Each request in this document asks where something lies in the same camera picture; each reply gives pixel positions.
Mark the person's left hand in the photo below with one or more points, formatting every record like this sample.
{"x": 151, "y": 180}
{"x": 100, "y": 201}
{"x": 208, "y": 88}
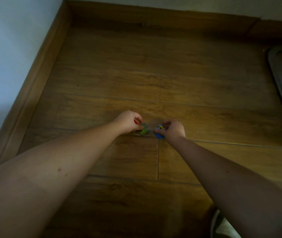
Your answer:
{"x": 128, "y": 122}

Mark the person's right hand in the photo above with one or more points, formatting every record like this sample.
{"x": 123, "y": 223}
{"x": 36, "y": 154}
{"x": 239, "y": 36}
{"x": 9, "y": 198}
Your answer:
{"x": 174, "y": 131}

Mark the red cube toy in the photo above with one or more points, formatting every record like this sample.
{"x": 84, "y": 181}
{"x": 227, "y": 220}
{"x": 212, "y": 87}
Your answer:
{"x": 136, "y": 121}

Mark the blue and yellow puzzle piece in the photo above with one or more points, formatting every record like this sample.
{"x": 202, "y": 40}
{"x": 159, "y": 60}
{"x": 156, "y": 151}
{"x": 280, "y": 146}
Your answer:
{"x": 160, "y": 126}

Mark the green puzzle piece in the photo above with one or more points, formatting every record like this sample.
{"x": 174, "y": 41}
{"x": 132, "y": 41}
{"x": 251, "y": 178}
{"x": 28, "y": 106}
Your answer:
{"x": 144, "y": 130}

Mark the person's right forearm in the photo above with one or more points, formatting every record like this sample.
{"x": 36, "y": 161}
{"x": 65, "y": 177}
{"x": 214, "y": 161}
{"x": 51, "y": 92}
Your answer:
{"x": 242, "y": 190}

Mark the person's left forearm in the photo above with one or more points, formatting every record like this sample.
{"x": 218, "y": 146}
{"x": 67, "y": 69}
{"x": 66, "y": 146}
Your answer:
{"x": 44, "y": 175}

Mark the wooden floor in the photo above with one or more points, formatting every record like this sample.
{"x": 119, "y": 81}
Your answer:
{"x": 205, "y": 84}

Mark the person's right shoe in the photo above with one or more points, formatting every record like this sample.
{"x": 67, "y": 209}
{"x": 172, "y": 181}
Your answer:
{"x": 224, "y": 230}

